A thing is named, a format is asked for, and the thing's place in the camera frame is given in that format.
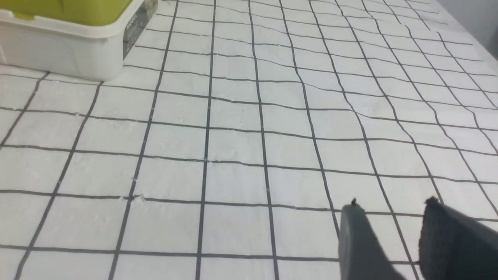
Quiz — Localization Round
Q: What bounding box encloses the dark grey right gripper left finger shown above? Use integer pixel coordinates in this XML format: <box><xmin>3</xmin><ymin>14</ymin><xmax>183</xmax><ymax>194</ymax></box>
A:
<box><xmin>338</xmin><ymin>198</ymin><xmax>404</xmax><ymax>280</ymax></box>

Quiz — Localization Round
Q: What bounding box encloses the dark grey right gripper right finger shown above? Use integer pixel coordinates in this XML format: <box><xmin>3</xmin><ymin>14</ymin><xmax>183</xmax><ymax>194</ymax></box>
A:
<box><xmin>419</xmin><ymin>197</ymin><xmax>498</xmax><ymax>280</ymax></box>

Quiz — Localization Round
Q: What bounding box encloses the white box with green lid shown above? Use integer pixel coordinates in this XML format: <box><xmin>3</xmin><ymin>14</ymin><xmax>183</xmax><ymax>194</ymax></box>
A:
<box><xmin>0</xmin><ymin>0</ymin><xmax>158</xmax><ymax>81</ymax></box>

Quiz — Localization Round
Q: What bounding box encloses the white grid-pattern tablecloth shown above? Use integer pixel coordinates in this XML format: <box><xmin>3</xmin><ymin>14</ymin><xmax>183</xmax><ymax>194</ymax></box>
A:
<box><xmin>1</xmin><ymin>0</ymin><xmax>497</xmax><ymax>280</ymax></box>

